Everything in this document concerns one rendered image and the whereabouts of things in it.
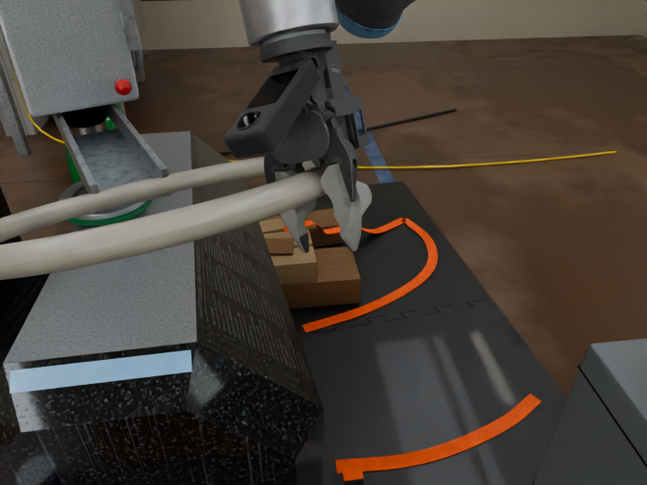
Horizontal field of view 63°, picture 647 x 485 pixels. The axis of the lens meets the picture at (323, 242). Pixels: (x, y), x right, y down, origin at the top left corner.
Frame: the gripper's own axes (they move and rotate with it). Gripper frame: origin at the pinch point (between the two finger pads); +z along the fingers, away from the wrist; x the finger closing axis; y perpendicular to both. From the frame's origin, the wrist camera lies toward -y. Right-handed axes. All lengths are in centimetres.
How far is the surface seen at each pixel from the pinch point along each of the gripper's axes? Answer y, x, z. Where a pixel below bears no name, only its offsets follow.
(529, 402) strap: 121, 12, 97
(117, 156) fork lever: 22, 58, -12
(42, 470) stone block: -6, 66, 39
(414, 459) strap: 81, 38, 96
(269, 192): -7.1, -0.1, -7.0
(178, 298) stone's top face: 22, 52, 17
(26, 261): -22.5, 13.4, -6.2
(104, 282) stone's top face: 18, 69, 12
